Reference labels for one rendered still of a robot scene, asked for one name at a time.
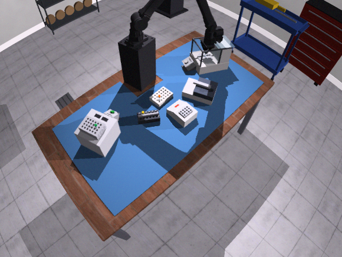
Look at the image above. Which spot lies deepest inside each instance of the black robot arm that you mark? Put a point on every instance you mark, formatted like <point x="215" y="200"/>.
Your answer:
<point x="139" y="22"/>

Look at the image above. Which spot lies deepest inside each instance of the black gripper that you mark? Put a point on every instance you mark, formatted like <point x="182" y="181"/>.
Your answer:
<point x="205" y="43"/>

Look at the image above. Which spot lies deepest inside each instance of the white tube rack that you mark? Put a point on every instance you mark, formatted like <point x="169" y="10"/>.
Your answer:
<point x="165" y="95"/>

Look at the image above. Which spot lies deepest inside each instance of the blue bench mat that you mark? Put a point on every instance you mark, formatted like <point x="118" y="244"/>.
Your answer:
<point x="143" y="153"/>

